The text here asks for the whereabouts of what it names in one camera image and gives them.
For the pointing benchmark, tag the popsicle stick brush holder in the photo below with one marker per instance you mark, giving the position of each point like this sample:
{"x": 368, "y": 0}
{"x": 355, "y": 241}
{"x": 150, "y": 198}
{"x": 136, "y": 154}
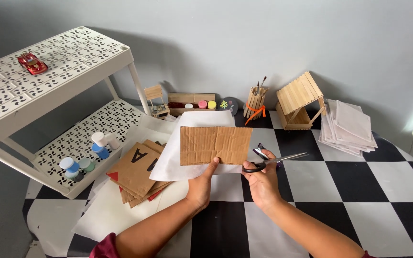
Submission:
{"x": 255, "y": 102}

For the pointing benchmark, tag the orange ribbon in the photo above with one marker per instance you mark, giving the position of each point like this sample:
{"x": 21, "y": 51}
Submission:
{"x": 256, "y": 110}

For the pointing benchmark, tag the black painted disc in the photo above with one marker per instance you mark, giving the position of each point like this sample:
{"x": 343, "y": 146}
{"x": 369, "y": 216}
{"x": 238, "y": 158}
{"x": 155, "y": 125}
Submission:
{"x": 228, "y": 104}

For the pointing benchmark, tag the large white paper sheets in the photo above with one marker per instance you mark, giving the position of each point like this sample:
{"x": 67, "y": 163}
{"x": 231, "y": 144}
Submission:
{"x": 120, "y": 215}

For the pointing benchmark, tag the stack of white paper sheets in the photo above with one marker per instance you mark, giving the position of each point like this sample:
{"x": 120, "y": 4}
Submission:
{"x": 348, "y": 129}

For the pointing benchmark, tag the person's left hand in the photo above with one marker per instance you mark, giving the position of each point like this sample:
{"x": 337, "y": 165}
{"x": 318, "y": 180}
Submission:
{"x": 199, "y": 190}

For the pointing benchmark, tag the brown corrugated cardboard piece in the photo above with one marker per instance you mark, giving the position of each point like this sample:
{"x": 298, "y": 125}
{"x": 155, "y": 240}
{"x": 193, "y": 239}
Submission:
{"x": 215, "y": 145}

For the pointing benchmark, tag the purple stapler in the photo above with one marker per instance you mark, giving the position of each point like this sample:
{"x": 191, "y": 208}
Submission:
{"x": 261, "y": 148}

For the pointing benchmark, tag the paint brushes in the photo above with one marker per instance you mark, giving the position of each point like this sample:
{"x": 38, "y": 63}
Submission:
{"x": 261, "y": 84}

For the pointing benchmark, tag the person's right hand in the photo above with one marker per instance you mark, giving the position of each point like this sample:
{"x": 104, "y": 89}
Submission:
{"x": 264, "y": 186}

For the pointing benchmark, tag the red toy car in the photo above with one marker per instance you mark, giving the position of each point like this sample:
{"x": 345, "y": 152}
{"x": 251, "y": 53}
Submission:
{"x": 32, "y": 63}

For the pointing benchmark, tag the popsicle stick house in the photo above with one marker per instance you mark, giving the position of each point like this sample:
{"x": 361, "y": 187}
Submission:
{"x": 298, "y": 102}

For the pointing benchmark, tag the white paper sheet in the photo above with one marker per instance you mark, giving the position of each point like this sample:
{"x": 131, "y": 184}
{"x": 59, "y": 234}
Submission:
{"x": 170, "y": 161}

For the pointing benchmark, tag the green paint bottle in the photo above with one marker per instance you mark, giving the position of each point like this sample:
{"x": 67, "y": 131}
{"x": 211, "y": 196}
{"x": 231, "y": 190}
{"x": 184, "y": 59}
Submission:
{"x": 86, "y": 165}

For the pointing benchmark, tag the white paint jar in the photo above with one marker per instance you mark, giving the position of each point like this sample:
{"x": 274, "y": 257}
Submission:
{"x": 189, "y": 106}

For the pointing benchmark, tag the stack of lettered cardboard pieces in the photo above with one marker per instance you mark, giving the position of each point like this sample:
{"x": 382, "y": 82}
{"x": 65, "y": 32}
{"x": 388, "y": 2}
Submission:
{"x": 134, "y": 172}

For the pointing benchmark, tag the white plastic shelf rack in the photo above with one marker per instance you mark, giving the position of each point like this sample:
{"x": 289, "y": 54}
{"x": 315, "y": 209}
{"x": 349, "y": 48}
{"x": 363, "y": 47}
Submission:
{"x": 48, "y": 64}

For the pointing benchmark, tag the yellow paint jar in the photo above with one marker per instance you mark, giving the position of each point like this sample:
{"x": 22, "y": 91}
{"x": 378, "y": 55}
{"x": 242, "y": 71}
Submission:
{"x": 212, "y": 104}

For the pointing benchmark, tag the white paint bottle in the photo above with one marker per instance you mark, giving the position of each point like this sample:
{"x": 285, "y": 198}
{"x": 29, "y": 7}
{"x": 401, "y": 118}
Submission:
{"x": 112, "y": 141}

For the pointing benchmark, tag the maroon sleeve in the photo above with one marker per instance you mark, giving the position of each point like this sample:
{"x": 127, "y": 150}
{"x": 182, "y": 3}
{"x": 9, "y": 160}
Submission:
{"x": 104, "y": 248}

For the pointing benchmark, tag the small popsicle stick chair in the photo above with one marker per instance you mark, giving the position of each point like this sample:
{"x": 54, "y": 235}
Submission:
{"x": 156, "y": 102}

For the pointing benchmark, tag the light blue paint bottle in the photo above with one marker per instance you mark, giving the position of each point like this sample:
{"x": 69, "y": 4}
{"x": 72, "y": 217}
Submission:
{"x": 70, "y": 165}

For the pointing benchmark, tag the black and white checkered tablecloth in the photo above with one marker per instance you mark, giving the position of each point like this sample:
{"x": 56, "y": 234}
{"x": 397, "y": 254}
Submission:
{"x": 335, "y": 200}

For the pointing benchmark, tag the white-capped paint bottle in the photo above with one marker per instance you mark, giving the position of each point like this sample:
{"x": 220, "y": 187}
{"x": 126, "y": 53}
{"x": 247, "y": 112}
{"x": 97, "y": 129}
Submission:
{"x": 99, "y": 138}

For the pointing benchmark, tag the pink paint jar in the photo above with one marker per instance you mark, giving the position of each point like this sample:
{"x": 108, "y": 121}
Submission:
{"x": 202, "y": 104}

